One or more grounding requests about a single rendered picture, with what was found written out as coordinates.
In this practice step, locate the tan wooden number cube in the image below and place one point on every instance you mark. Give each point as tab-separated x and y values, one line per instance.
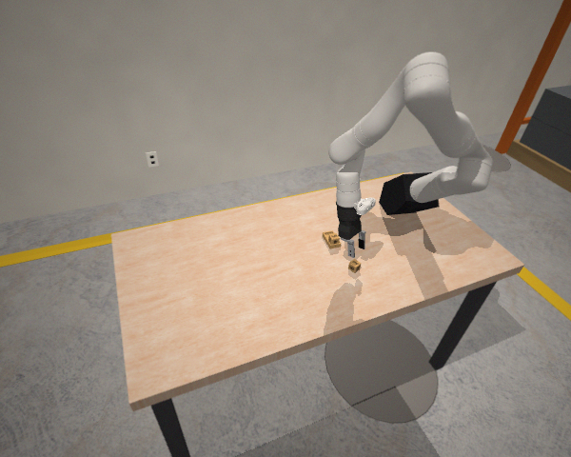
354	265
333	238

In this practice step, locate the tan wooden tray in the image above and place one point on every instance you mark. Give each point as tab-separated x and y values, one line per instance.
325	235

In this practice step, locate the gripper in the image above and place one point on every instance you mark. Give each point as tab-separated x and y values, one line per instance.
350	208

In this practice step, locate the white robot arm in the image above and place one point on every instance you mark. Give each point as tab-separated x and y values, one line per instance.
423	87

